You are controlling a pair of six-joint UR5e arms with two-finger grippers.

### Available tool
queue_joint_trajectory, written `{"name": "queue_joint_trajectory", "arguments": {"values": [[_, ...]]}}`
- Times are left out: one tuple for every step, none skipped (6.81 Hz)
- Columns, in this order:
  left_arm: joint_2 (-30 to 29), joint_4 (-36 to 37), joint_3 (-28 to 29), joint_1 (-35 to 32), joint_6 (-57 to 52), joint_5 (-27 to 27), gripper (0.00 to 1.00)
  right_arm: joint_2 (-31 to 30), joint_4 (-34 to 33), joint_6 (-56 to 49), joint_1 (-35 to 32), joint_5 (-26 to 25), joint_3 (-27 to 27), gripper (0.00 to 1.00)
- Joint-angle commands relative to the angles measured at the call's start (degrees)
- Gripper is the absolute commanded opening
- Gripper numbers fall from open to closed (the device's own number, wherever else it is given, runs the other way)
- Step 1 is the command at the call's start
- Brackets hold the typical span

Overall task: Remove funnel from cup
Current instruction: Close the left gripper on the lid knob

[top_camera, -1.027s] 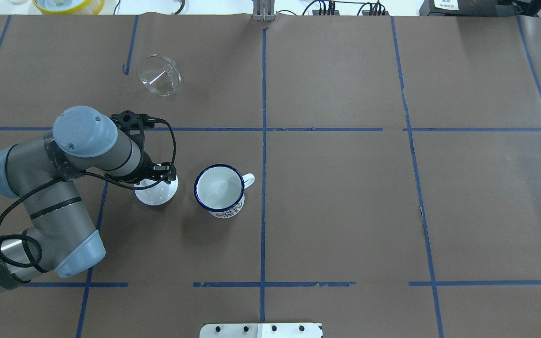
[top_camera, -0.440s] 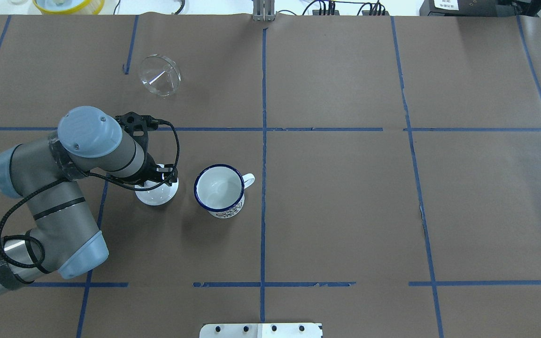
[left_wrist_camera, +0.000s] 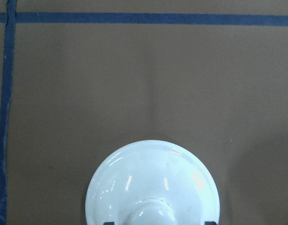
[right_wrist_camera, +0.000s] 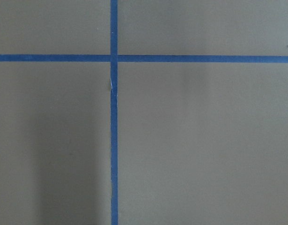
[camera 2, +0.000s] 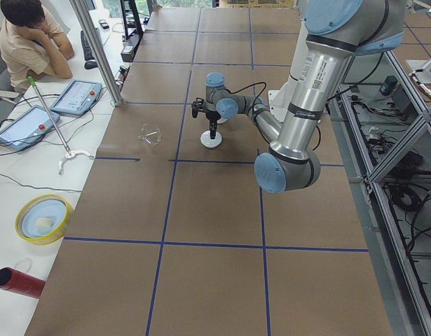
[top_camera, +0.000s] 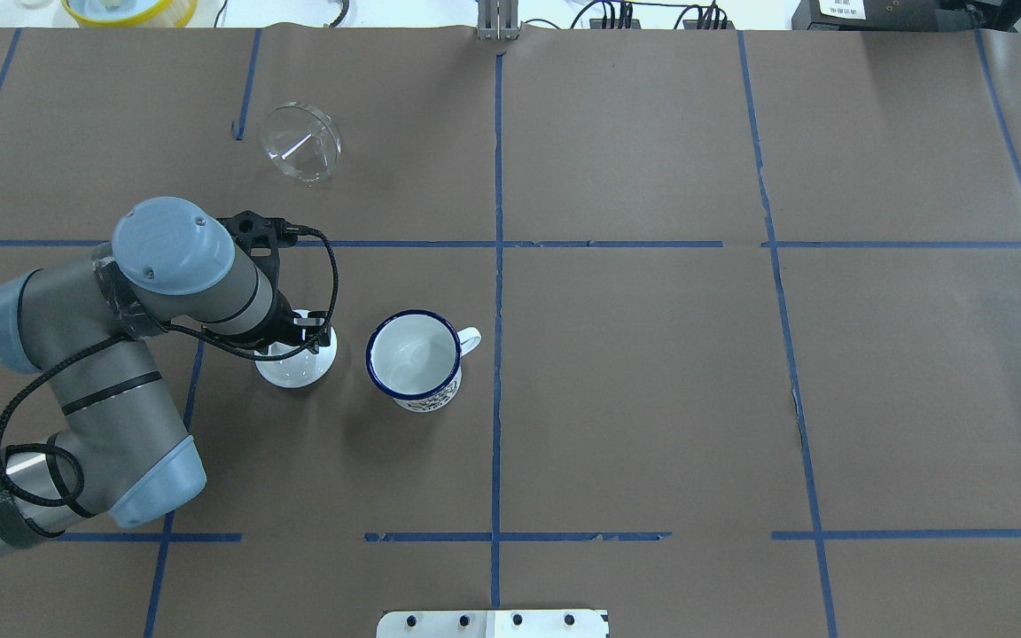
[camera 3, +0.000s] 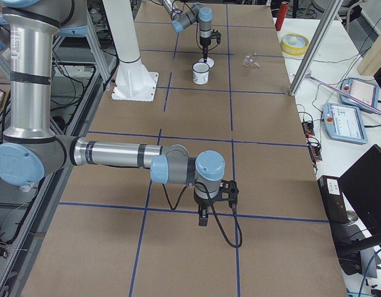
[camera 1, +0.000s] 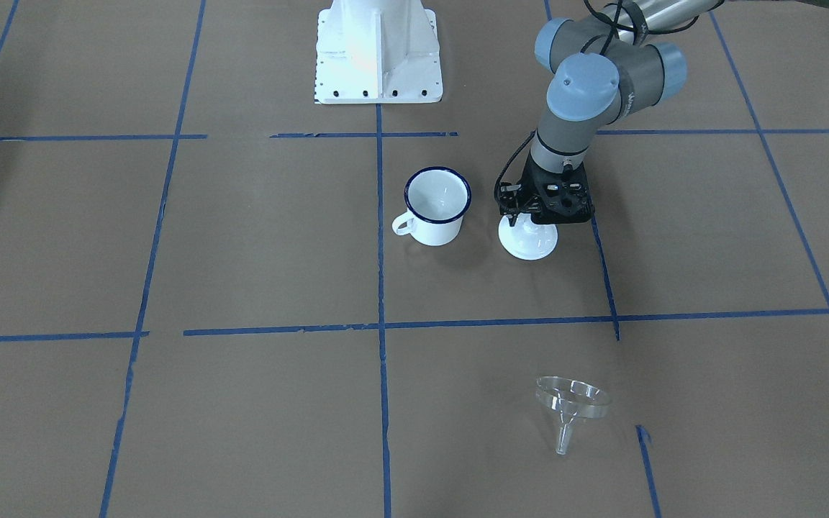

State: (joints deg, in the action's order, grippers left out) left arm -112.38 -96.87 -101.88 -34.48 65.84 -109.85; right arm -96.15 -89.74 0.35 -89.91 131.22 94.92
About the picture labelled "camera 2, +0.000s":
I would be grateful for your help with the white ceramic lid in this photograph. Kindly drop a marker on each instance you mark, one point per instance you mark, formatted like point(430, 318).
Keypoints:
point(208, 142)

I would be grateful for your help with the black computer mouse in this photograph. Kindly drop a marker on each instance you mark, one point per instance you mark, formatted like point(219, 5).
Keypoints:
point(90, 64)

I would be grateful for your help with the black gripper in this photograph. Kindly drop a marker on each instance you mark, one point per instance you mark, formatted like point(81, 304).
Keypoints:
point(211, 117)

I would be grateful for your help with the teach pendant tablet near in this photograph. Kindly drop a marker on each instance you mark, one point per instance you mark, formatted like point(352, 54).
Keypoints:
point(26, 130)

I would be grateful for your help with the seated person beige shirt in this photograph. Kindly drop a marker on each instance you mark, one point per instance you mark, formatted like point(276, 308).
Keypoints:
point(33, 44)

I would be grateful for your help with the aluminium frame post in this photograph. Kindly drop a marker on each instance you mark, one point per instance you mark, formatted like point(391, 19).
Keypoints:
point(86, 23)

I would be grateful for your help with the red cylinder tube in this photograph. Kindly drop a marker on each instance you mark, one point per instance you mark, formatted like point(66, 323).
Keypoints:
point(18, 282)

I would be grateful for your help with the yellow rimmed bowl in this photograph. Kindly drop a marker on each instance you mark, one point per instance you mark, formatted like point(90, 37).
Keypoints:
point(44, 219)

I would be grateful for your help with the aluminium frame rack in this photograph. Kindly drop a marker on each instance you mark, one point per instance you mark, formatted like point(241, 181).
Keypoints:
point(384, 129)

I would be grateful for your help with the brown paper table cover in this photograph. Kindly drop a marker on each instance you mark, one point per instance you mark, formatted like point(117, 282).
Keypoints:
point(178, 239)

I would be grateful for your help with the teach pendant tablet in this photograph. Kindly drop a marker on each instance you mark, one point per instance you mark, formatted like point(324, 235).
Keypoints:
point(77, 98)
point(26, 130)

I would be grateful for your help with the teach pendant tablet far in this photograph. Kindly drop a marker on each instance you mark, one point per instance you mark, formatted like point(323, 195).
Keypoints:
point(77, 98)

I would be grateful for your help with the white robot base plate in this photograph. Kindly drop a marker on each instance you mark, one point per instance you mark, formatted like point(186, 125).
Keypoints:
point(279, 101)

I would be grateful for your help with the black keyboard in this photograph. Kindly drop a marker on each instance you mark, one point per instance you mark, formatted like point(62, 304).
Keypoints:
point(87, 52)

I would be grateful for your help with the reach grabber stick tool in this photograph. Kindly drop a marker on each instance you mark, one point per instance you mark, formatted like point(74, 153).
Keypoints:
point(70, 154)

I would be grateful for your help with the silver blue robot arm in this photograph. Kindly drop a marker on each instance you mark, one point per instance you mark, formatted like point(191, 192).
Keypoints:
point(336, 30)

